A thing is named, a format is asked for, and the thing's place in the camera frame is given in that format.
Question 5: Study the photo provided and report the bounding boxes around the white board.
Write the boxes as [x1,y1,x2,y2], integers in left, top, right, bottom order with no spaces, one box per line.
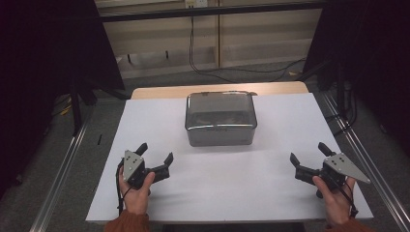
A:
[85,93,375,224]

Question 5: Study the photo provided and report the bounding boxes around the aluminium floor rail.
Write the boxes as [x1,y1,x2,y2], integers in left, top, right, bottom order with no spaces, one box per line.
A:
[318,91,410,232]
[28,105,95,232]

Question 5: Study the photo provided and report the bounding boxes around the black curtain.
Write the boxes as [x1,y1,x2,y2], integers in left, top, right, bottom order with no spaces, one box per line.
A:
[0,0,126,197]
[302,0,410,158]

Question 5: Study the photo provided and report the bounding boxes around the grey metal box lid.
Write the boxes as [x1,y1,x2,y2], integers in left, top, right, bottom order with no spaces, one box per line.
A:
[185,91,258,131]

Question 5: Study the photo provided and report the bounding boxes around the black hanging cable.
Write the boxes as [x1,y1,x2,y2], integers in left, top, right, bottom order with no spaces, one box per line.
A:
[188,15,308,84]

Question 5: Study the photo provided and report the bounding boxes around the black metal stand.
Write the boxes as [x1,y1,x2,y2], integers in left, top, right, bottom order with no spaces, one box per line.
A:
[68,72,99,137]
[325,61,360,137]

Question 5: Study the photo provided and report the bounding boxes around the black horizontal bar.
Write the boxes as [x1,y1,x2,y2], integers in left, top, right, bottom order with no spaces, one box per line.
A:
[99,1,327,23]

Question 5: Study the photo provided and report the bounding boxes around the white wall socket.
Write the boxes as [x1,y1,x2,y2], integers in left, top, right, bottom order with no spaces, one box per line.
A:
[185,0,209,10]

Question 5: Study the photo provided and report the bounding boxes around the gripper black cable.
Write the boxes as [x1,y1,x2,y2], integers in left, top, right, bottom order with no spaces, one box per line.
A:
[334,175,360,218]
[114,159,133,217]

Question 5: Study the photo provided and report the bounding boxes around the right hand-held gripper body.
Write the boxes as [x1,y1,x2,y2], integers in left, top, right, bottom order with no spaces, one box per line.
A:
[320,152,372,191]

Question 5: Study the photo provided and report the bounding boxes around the person's left hand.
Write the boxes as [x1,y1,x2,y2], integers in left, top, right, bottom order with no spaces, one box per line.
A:
[118,167,157,217]

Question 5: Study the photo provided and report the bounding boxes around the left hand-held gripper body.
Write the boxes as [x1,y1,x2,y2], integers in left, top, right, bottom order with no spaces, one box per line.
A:
[123,149,156,190]

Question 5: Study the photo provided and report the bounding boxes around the person's right hand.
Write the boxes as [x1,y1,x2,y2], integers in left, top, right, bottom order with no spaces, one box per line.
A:
[311,175,357,228]

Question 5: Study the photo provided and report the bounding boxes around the yellow cable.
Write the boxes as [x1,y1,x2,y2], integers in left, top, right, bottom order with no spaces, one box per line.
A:
[58,96,73,116]

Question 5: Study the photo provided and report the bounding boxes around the wooden table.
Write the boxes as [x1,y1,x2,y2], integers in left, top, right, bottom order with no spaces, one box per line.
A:
[130,80,310,101]

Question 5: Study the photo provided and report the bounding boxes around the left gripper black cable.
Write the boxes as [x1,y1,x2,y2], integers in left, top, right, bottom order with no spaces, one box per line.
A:
[114,159,133,217]

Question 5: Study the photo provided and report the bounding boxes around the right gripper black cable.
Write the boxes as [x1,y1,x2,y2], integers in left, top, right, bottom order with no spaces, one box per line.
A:
[334,175,360,218]

